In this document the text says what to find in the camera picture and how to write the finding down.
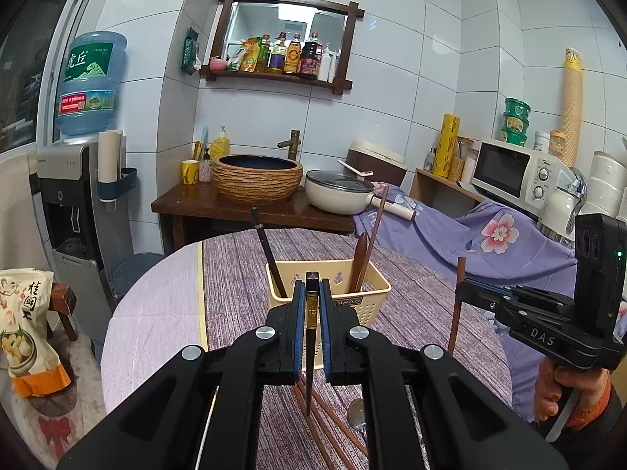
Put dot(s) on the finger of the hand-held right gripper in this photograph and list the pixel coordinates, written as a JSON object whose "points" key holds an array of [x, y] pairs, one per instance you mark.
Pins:
{"points": [[534, 299], [490, 299]]}

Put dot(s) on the yellow mug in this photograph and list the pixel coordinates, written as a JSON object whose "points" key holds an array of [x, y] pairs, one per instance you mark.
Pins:
{"points": [[190, 172]]}

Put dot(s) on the water dispenser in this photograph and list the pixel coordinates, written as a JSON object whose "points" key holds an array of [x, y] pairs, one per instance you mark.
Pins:
{"points": [[63, 166]]}

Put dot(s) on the dark teal cup holder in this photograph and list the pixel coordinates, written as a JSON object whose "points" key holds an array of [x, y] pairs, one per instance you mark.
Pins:
{"points": [[128, 181]]}

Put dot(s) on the person's right hand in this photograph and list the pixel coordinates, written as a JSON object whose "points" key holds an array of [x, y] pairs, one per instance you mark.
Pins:
{"points": [[551, 391]]}

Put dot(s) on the white plastic bottle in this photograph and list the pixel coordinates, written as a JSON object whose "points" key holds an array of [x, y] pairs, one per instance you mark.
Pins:
{"points": [[325, 62]]}

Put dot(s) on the pink bowl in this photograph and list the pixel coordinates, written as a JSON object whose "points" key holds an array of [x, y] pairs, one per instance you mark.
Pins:
{"points": [[218, 64]]}

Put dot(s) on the patterned small bottle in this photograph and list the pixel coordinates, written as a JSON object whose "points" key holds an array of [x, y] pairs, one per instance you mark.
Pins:
{"points": [[204, 169]]}

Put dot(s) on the white green pouch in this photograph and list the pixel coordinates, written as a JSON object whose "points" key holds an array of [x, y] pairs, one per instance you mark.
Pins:
{"points": [[235, 58]]}

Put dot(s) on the green wall pouch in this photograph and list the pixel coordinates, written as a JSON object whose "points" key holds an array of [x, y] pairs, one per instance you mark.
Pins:
{"points": [[189, 51]]}

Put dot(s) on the green bottle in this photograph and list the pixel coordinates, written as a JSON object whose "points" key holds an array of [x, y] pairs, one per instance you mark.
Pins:
{"points": [[265, 53]]}

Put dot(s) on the light lilac tablecloth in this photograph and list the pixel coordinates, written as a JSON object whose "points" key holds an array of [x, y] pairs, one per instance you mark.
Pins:
{"points": [[147, 328]]}

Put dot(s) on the yellow seasoning pouch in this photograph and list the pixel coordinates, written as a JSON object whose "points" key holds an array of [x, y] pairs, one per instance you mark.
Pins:
{"points": [[250, 55]]}

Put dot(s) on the yellow wrap roll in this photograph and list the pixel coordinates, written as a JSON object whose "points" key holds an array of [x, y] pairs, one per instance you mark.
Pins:
{"points": [[446, 147]]}

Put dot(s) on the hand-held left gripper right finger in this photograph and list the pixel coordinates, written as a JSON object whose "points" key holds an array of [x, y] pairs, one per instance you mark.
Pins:
{"points": [[327, 333]]}

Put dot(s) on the sliding window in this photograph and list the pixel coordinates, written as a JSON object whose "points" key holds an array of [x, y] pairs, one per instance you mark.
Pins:
{"points": [[24, 58]]}

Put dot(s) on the brown woven basin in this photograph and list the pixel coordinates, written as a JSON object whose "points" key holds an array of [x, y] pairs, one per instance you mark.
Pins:
{"points": [[254, 183]]}

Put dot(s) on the bronze faucet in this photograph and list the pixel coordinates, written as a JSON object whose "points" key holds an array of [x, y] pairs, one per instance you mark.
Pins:
{"points": [[294, 144]]}

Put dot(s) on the dark soy sauce bottle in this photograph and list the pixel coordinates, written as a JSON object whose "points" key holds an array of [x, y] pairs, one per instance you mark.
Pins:
{"points": [[308, 58]]}

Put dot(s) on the purple label bottle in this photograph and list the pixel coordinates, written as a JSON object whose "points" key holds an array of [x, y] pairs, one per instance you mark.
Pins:
{"points": [[278, 55]]}

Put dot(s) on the black chopstick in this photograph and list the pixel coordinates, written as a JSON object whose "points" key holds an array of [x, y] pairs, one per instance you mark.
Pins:
{"points": [[267, 249], [311, 313]]}

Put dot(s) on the white rice paddle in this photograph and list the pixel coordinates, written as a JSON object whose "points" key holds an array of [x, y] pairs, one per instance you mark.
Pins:
{"points": [[355, 169]]}

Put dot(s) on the stack of paper cups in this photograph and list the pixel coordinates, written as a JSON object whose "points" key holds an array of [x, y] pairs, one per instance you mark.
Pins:
{"points": [[572, 107]]}

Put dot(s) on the cream plastic utensil holder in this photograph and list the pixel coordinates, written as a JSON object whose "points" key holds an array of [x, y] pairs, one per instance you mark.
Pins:
{"points": [[373, 290]]}

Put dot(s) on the wooden framed mirror shelf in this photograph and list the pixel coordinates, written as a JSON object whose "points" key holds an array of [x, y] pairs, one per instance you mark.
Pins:
{"points": [[352, 44]]}

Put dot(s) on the yellow soap dispenser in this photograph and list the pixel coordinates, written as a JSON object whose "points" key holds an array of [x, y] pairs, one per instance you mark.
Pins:
{"points": [[220, 146]]}

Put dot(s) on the orange lid jar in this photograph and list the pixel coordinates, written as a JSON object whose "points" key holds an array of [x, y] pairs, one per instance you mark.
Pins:
{"points": [[557, 146]]}

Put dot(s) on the printed snack bag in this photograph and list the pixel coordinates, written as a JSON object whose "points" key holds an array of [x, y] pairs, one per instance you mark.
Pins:
{"points": [[24, 333]]}

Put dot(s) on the brown wooden chopstick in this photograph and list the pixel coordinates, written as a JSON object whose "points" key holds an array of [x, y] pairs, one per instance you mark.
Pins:
{"points": [[378, 215], [326, 438], [316, 445], [456, 313], [343, 433]]}

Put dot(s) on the beige cloth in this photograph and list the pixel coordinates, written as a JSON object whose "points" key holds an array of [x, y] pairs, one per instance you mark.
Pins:
{"points": [[14, 215]]}

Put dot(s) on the person's right forearm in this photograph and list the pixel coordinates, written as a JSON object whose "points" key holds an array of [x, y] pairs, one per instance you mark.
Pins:
{"points": [[607, 416]]}

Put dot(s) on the wooden stool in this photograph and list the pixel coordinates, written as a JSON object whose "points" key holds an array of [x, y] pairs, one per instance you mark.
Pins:
{"points": [[61, 303]]}

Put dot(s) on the white paper cup tube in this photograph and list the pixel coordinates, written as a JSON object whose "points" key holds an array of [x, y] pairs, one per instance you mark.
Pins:
{"points": [[110, 156]]}

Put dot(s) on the purple striped tablecloth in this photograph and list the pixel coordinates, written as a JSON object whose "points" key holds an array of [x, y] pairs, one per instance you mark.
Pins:
{"points": [[235, 279]]}

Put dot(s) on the white pot with glass lid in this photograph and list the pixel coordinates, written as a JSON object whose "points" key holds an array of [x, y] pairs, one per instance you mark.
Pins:
{"points": [[333, 200]]}

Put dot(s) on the wooden vanity counter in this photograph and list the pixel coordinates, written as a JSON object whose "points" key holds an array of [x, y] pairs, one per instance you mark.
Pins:
{"points": [[196, 203]]}

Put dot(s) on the white container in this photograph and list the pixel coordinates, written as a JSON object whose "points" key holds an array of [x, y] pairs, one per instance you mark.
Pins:
{"points": [[541, 142]]}

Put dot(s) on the brown rice cooker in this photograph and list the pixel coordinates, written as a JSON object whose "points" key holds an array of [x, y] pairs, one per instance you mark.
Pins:
{"points": [[387, 171]]}

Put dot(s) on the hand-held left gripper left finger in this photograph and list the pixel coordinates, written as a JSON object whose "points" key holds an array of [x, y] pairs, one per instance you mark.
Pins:
{"points": [[296, 333]]}

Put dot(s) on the white kettle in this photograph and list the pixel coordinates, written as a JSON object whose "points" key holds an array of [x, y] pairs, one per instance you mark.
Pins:
{"points": [[561, 210]]}

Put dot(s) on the blue water jug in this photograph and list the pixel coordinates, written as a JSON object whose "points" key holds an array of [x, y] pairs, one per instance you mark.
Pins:
{"points": [[90, 83]]}

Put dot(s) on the white microwave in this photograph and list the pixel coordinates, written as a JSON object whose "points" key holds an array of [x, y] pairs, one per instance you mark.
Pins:
{"points": [[504, 166]]}

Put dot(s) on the wooden shelf cabinet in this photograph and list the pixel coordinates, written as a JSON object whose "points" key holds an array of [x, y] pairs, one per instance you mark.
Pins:
{"points": [[441, 196]]}

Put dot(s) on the yellow label bottle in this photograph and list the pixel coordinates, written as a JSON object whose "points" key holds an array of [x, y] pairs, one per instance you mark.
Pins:
{"points": [[293, 55]]}

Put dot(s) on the round cushion with red bow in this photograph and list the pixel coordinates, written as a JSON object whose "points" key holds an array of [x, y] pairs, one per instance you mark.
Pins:
{"points": [[54, 431]]}

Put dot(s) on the glass jars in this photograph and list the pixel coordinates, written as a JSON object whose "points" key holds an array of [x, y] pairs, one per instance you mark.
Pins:
{"points": [[463, 164]]}

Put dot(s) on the dark grey trash bin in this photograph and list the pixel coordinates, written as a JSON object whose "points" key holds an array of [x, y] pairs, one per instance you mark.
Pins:
{"points": [[134, 274]]}

